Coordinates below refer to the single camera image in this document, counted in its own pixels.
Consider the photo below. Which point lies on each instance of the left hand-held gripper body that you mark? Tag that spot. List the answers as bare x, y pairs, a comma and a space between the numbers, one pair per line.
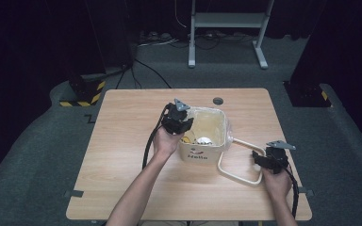
172, 121

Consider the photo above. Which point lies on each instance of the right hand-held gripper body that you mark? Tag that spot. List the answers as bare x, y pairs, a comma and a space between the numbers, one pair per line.
278, 160

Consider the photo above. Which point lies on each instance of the clear plastic bag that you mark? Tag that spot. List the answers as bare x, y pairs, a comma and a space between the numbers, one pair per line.
210, 125

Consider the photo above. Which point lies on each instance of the cream plastic trash bin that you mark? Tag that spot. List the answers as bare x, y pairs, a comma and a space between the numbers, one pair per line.
201, 153

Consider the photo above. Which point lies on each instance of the person's left hand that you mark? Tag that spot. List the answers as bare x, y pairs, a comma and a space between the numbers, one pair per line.
166, 144

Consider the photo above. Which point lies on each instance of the person's right hand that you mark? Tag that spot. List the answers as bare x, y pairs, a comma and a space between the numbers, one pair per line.
278, 185

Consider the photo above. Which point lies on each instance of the yellow printed wrapper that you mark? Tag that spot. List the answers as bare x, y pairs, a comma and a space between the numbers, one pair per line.
187, 140

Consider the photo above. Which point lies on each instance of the crumpled white paper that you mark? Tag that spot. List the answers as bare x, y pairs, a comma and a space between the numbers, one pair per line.
204, 141

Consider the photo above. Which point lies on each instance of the black yellow striped base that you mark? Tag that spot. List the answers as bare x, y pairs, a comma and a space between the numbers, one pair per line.
86, 91
308, 94

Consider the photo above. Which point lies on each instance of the power strip with plugs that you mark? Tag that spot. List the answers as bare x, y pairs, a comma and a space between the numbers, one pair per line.
154, 37

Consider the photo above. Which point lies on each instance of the white metal stand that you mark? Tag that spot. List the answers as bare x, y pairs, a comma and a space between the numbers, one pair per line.
229, 20

